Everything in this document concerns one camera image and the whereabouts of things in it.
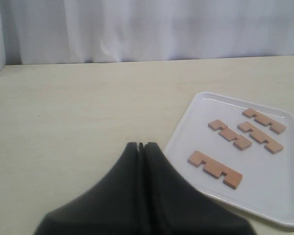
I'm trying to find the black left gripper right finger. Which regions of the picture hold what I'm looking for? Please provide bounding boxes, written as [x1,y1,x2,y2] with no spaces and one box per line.
[144,142,256,235]

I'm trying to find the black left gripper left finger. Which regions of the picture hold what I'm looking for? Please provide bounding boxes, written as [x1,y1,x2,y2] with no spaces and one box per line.
[35,142,149,235]

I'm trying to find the wooden notched piece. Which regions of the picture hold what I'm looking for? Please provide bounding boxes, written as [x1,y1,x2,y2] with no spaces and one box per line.
[188,151,243,189]
[237,121,284,154]
[242,108,287,134]
[208,119,252,151]

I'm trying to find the white plastic tray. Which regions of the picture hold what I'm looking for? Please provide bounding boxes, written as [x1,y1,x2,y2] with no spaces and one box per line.
[164,92,294,227]

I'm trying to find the white curtain backdrop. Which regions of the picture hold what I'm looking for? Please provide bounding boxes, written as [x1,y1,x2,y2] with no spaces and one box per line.
[0,0,294,71]

